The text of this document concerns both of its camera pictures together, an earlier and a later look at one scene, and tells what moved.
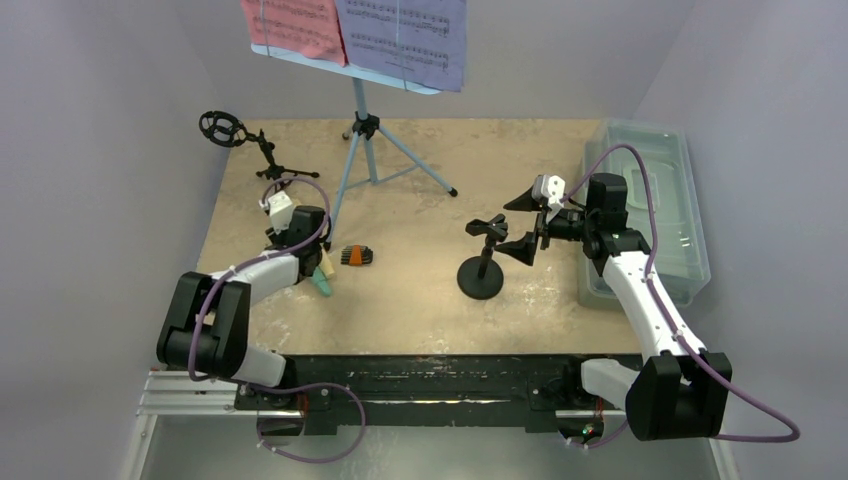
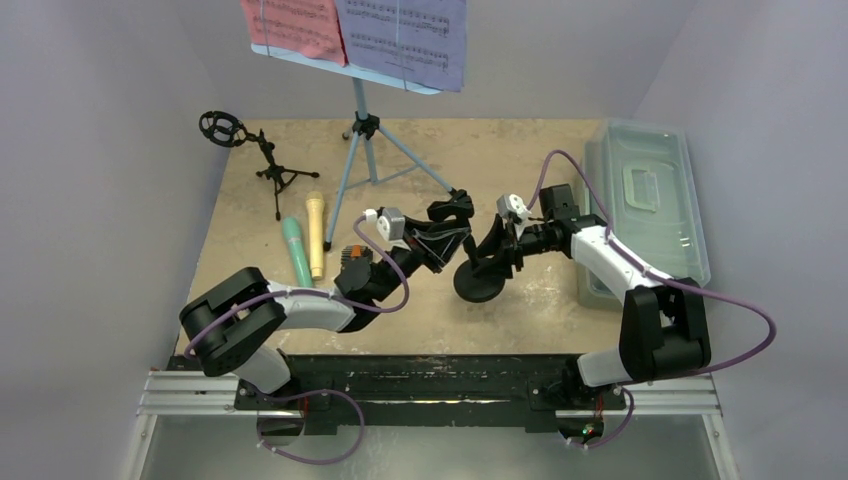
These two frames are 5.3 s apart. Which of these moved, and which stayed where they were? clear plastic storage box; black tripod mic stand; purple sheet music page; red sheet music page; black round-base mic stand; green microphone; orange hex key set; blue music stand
Moved: green microphone; black round-base mic stand
Stayed: clear plastic storage box; blue music stand; orange hex key set; red sheet music page; purple sheet music page; black tripod mic stand
